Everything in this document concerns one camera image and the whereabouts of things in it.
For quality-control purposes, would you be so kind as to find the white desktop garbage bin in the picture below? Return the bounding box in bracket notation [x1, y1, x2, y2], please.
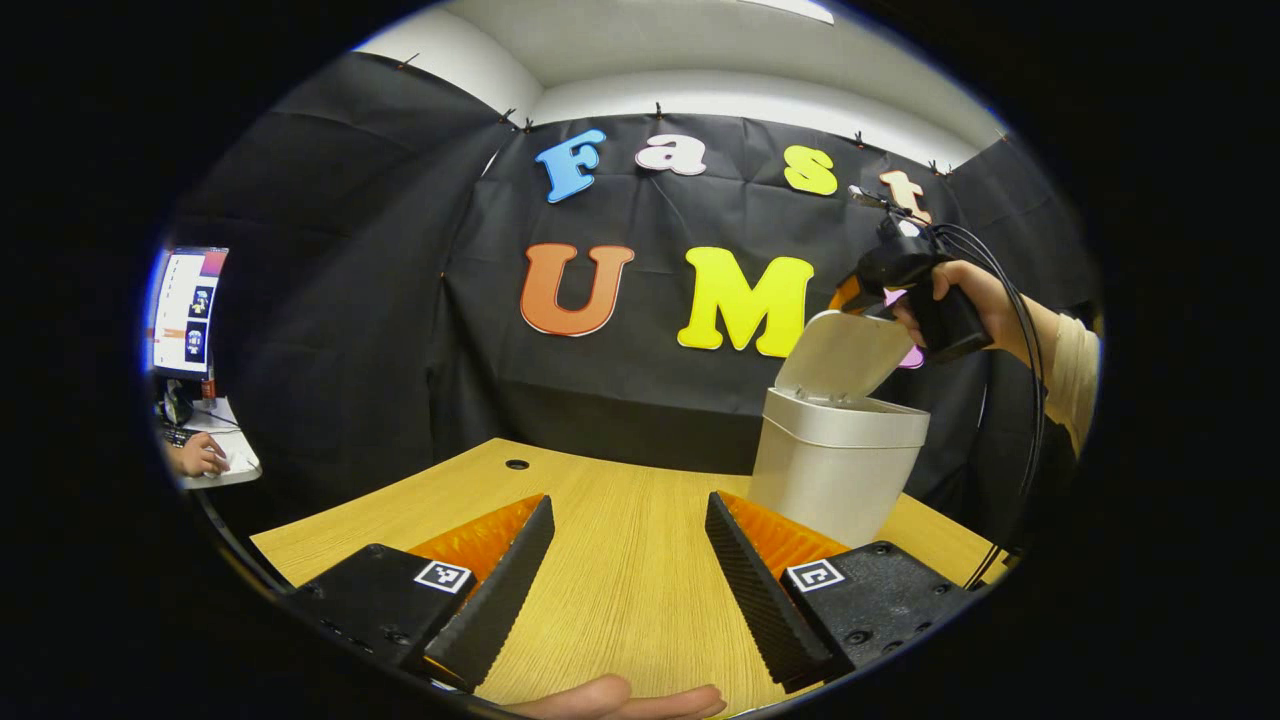
[748, 309, 932, 550]

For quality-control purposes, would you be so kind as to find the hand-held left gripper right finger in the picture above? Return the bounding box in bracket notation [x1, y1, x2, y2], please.
[704, 490, 973, 696]

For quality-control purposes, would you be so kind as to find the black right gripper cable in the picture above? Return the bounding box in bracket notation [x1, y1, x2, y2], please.
[925, 222, 1051, 591]

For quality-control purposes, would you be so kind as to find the white side table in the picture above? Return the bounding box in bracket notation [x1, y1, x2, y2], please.
[160, 397, 264, 490]

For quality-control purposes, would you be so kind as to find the wooden desktop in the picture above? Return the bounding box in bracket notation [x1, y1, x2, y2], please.
[250, 437, 1016, 716]

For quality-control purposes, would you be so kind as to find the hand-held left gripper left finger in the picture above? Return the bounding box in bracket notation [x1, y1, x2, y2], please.
[283, 494, 557, 693]

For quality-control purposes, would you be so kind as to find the computer monitor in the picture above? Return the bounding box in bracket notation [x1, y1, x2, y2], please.
[148, 246, 230, 382]

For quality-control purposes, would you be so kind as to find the black backdrop cloth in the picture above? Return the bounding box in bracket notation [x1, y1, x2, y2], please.
[150, 50, 1101, 561]

